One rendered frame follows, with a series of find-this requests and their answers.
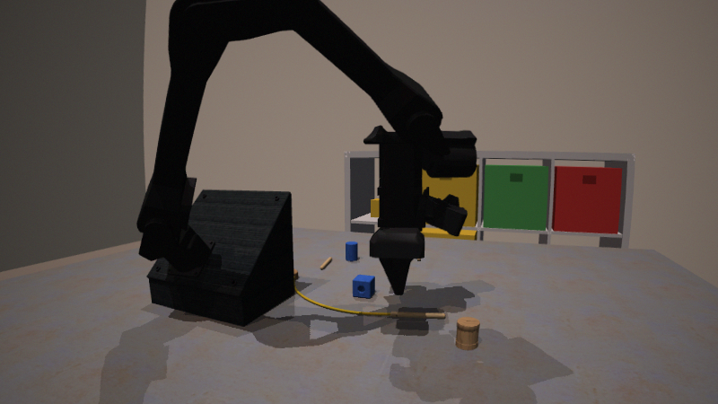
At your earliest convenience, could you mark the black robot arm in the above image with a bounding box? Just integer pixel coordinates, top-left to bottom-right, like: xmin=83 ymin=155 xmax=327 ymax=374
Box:
xmin=136 ymin=0 xmax=477 ymax=278

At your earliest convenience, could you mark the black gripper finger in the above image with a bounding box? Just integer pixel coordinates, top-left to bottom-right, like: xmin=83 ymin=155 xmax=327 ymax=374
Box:
xmin=379 ymin=258 xmax=412 ymax=295

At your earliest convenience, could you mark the blue cylinder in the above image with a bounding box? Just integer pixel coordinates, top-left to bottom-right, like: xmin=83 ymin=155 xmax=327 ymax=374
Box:
xmin=346 ymin=242 xmax=358 ymax=261

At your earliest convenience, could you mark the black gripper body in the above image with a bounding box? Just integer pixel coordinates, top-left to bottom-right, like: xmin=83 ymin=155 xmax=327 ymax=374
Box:
xmin=370 ymin=179 xmax=425 ymax=259

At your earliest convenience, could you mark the yellow string with wooden stick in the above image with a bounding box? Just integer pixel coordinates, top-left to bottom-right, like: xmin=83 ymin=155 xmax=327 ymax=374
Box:
xmin=295 ymin=287 xmax=445 ymax=319

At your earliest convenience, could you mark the blue square block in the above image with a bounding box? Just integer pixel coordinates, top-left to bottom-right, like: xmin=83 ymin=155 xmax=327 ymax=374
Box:
xmin=353 ymin=275 xmax=375 ymax=299

